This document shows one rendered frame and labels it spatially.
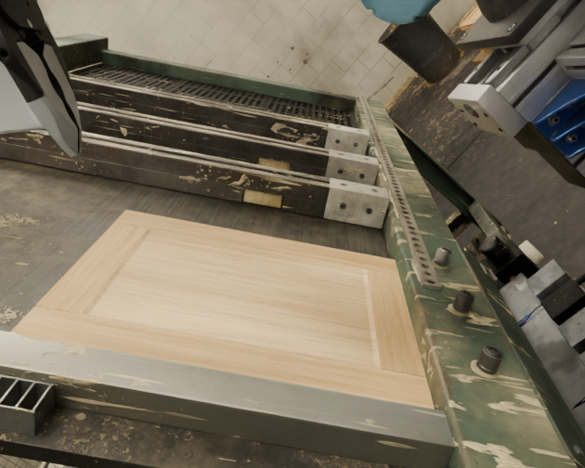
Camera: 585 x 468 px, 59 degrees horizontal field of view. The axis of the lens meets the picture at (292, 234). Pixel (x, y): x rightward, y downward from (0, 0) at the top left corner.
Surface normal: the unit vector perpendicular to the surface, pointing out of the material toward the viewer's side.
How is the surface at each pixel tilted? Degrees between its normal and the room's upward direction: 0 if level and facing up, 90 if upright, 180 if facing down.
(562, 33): 90
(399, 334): 59
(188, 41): 90
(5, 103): 92
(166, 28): 90
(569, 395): 0
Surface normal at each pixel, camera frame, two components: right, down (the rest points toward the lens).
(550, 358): -0.75, -0.61
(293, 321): 0.18, -0.89
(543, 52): 0.05, 0.29
